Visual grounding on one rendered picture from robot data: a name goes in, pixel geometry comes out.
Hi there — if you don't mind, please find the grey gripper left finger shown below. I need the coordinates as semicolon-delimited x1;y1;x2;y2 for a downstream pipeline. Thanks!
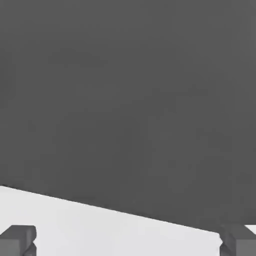
0;224;38;256

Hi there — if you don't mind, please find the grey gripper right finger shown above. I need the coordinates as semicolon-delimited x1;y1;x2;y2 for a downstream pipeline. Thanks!
219;224;256;256

